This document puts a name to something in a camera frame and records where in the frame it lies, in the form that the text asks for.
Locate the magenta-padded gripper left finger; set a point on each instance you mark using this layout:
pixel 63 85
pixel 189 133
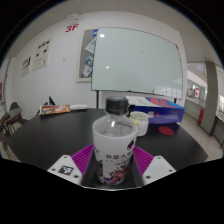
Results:
pixel 63 168

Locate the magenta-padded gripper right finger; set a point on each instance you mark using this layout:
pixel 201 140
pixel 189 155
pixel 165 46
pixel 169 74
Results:
pixel 158 168

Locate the clear black-capped drink bottle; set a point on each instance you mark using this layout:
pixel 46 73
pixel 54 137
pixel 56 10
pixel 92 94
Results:
pixel 113 140

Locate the flat round red coaster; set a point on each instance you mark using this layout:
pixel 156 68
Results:
pixel 166 131

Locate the blue and white cardboard box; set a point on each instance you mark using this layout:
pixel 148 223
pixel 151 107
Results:
pixel 166 111

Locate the flat orange printed box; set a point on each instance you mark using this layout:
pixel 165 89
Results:
pixel 55 109

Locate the red fire extinguisher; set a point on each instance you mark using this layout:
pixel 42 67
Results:
pixel 200 116

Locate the dark chair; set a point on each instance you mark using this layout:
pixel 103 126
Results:
pixel 11 118

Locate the large glass whiteboard on stand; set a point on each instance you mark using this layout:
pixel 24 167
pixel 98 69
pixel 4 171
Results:
pixel 136 60

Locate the small white wall poster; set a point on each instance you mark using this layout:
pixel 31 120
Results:
pixel 26 66

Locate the large white wall poster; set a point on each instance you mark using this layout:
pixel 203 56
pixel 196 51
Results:
pixel 42 55

